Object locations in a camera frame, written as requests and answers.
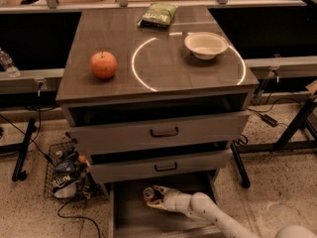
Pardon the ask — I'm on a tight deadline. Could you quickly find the chip bag in basket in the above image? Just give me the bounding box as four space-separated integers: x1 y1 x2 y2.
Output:
52 174 76 198

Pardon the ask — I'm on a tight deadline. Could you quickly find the open bottom drawer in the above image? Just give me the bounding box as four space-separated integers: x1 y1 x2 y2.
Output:
109 172 225 238

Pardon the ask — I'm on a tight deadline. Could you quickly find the top drawer with handle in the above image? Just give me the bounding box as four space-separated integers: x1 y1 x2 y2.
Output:
69 111 250 155

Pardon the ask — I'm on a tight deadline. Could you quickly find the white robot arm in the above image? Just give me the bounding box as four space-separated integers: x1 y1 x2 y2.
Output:
143 185 260 238

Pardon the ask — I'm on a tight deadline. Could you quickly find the black left table leg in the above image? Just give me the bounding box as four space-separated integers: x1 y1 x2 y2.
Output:
12 118 35 181

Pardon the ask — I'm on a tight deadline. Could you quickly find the black right table leg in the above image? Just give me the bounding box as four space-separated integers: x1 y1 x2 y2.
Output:
231 142 251 188

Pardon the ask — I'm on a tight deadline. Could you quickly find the green chip bag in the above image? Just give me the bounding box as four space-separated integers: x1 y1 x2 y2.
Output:
138 3 177 28

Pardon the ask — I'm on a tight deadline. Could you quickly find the red coke can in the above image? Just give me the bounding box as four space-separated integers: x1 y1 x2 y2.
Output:
143 187 157 202

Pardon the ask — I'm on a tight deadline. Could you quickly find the white bowl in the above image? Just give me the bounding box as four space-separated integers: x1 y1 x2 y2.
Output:
184 32 229 60

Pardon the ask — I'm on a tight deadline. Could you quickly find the black wire basket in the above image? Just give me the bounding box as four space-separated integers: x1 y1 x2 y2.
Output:
44 142 96 202

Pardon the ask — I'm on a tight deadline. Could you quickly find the black table leg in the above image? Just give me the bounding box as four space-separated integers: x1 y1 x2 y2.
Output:
12 118 35 181
231 142 251 188

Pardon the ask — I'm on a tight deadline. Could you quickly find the clear plastic water bottle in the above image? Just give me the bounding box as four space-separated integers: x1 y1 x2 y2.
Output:
0 48 21 77

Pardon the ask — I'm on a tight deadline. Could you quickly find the red apple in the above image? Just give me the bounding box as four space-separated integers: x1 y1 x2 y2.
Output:
90 52 117 79

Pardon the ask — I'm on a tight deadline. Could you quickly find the drawer with handle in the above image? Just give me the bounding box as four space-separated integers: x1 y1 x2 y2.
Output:
89 149 232 183
69 111 250 155

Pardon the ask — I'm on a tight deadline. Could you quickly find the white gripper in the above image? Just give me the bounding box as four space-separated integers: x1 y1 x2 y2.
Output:
147 185 192 216

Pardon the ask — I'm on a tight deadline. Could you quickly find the middle drawer with handle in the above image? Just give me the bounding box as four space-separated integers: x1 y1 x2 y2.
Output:
89 149 232 183

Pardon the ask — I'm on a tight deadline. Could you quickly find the black power adapter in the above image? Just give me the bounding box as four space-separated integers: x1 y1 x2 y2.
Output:
261 114 278 127

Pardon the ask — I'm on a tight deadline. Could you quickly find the grey drawer cabinet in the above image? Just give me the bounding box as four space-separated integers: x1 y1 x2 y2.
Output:
54 5 260 196

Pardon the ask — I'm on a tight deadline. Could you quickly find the black floor cable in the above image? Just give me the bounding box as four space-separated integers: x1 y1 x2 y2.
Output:
56 196 102 238

